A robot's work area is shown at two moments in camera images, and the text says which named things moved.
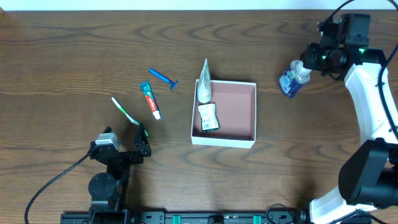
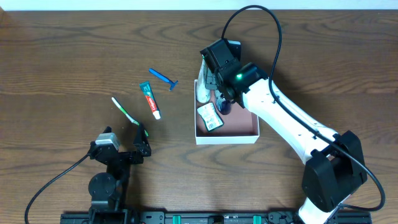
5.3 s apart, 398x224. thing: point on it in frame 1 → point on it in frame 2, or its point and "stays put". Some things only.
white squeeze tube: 204,83 stays put
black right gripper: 310,56 → 211,81
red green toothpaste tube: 150,98 stays put
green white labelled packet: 207,112 stays put
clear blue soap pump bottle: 290,81 → 223,105
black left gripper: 123,156 stays put
